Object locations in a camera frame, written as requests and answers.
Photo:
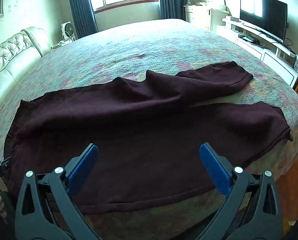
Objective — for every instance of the white cabinet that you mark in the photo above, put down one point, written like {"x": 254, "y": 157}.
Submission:
{"x": 219, "y": 18}

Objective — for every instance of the black television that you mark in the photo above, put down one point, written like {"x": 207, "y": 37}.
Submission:
{"x": 262, "y": 15}

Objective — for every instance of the person's left hand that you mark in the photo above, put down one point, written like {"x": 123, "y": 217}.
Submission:
{"x": 0, "y": 202}

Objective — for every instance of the cream tufted leather headboard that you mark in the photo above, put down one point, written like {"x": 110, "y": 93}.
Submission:
{"x": 11, "y": 52}

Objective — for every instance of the floral bedspread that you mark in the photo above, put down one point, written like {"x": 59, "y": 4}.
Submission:
{"x": 139, "y": 50}

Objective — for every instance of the dark maroon pants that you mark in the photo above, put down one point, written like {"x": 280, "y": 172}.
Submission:
{"x": 129, "y": 130}

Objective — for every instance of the white vanity with oval mirror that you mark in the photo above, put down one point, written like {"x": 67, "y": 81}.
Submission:
{"x": 201, "y": 5}

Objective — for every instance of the white fan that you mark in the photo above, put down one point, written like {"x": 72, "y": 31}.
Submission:
{"x": 67, "y": 31}

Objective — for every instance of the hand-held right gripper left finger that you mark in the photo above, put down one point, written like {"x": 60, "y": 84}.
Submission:
{"x": 85, "y": 165}

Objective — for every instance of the black set-top box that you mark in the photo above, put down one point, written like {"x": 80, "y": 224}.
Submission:
{"x": 249, "y": 39}

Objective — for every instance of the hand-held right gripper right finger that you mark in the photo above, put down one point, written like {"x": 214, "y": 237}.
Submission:
{"x": 214, "y": 167}

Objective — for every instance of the white TV stand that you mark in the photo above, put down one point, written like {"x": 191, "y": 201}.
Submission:
{"x": 259, "y": 45}

